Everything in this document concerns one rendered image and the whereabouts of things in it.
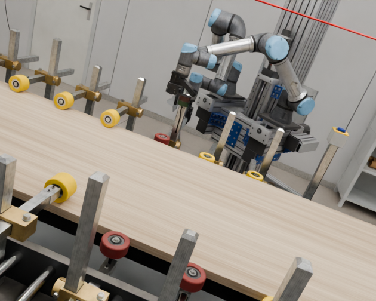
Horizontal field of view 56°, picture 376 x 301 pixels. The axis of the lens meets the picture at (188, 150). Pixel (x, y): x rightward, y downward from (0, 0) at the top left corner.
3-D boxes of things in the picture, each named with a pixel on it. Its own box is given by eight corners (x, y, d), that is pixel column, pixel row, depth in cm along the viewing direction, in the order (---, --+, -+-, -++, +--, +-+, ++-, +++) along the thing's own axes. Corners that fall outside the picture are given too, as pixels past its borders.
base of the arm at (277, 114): (276, 114, 240) (282, 101, 236) (294, 124, 231) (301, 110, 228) (264, 114, 229) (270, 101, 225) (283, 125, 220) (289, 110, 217)
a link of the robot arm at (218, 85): (253, 23, 218) (224, 97, 225) (236, 17, 220) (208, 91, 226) (253, 17, 207) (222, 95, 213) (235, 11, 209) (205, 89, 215)
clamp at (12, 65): (0, 63, 200) (2, 54, 198) (21, 70, 199) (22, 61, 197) (-7, 63, 195) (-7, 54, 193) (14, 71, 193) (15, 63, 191)
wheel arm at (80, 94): (105, 86, 218) (106, 80, 216) (110, 88, 217) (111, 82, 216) (59, 101, 172) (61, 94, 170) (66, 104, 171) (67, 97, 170)
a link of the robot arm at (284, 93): (288, 104, 234) (296, 85, 229) (299, 111, 223) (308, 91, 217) (273, 100, 229) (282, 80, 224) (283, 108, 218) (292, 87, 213)
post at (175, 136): (160, 171, 198) (185, 92, 180) (166, 174, 198) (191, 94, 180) (158, 174, 195) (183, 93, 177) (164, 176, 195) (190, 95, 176)
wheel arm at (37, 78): (68, 72, 220) (70, 67, 219) (74, 74, 220) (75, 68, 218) (15, 84, 174) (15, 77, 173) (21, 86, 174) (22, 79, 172)
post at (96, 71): (80, 144, 204) (96, 64, 186) (86, 146, 204) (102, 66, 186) (77, 146, 201) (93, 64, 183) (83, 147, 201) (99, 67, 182)
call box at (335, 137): (325, 140, 174) (332, 126, 171) (339, 145, 173) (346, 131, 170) (327, 144, 167) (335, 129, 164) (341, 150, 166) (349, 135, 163)
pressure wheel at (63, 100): (66, 88, 172) (77, 100, 173) (56, 98, 175) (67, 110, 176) (59, 89, 167) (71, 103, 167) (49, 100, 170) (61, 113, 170)
